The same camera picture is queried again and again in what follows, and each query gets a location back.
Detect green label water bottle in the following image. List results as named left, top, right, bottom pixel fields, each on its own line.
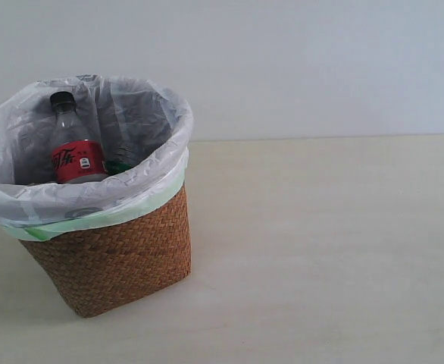
left=105, top=145, right=139, bottom=176

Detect red label cola bottle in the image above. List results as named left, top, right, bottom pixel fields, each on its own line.
left=49, top=91, right=108, bottom=184

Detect woven wicker waste basket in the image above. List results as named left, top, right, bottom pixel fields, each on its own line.
left=22, top=188, right=192, bottom=318

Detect translucent white bin liner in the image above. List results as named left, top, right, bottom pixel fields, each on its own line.
left=0, top=75, right=194, bottom=241

